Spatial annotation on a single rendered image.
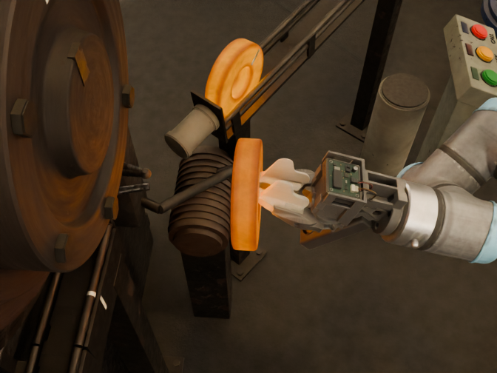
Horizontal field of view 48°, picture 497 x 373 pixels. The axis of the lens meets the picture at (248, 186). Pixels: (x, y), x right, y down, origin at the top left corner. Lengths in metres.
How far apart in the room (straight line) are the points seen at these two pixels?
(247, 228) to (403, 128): 0.75
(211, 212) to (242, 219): 0.41
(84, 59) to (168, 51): 1.76
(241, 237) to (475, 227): 0.32
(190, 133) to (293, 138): 0.93
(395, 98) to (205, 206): 0.52
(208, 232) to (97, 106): 0.64
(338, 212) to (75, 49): 0.42
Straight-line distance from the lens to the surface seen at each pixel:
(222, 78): 1.00
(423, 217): 0.77
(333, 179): 0.71
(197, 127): 1.02
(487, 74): 1.32
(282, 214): 0.74
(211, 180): 1.10
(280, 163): 0.73
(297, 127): 1.93
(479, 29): 1.43
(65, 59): 0.44
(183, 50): 2.21
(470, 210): 0.81
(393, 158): 1.47
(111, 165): 0.57
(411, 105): 1.34
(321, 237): 0.81
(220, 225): 1.10
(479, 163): 0.92
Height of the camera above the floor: 1.46
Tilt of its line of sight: 55 degrees down
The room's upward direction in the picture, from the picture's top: straight up
